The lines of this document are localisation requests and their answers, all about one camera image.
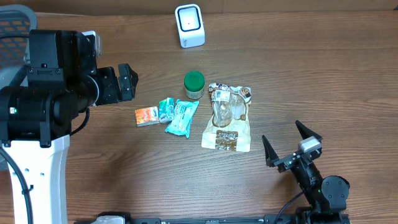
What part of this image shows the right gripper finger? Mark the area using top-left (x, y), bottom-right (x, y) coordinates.
top-left (262, 135), bottom-right (279, 166)
top-left (295, 120), bottom-right (323, 141)

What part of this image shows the orange packet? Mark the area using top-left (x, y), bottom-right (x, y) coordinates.
top-left (135, 106), bottom-right (159, 127)

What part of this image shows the small green white packet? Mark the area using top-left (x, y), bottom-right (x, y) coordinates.
top-left (159, 98), bottom-right (174, 123)

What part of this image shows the brown white snack bag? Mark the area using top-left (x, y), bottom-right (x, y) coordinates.
top-left (201, 83), bottom-right (252, 152)

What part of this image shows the round can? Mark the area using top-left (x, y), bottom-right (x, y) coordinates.
top-left (184, 71), bottom-right (205, 100)

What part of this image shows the teal wet wipes pack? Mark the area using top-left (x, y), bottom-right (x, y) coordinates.
top-left (165, 99), bottom-right (199, 138)

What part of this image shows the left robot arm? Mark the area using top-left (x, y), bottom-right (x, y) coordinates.
top-left (1, 29), bottom-right (138, 223)

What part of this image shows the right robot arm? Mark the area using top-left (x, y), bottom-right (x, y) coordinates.
top-left (262, 121), bottom-right (350, 224)

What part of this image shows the white barcode scanner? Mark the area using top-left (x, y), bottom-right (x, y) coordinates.
top-left (175, 4), bottom-right (205, 49)

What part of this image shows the grey plastic mesh basket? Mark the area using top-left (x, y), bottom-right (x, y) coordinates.
top-left (1, 4), bottom-right (37, 88)

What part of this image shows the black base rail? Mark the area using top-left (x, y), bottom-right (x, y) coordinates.
top-left (75, 212), bottom-right (351, 224)

